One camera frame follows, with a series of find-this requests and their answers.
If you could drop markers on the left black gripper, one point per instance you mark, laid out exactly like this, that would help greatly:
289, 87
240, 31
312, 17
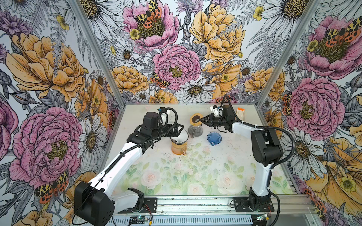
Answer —
176, 133

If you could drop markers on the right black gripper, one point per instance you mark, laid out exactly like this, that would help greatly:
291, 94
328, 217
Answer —
209, 120

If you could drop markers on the blue glass dripper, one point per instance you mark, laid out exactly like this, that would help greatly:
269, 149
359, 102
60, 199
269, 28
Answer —
214, 138

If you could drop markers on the clear grey glass dripper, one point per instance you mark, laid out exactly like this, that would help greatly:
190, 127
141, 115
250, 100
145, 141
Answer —
181, 138

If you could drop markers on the orange glass carafe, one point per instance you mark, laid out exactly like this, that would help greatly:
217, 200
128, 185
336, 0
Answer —
179, 149

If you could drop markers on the coffee filter pack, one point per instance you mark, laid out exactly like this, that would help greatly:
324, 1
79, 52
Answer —
240, 113

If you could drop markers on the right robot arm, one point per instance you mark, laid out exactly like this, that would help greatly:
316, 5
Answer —
266, 150

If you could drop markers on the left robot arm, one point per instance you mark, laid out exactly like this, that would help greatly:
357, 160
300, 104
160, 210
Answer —
94, 201

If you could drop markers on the grey glass pitcher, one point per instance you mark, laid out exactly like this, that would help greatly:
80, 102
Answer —
195, 131

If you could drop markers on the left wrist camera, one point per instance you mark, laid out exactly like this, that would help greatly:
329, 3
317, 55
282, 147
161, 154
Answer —
151, 121

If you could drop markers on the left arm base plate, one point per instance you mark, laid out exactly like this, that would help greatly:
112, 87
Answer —
150, 202

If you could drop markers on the aluminium frame rail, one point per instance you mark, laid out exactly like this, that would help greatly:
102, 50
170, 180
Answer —
293, 210

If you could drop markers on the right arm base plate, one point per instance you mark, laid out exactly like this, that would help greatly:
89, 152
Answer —
250, 204

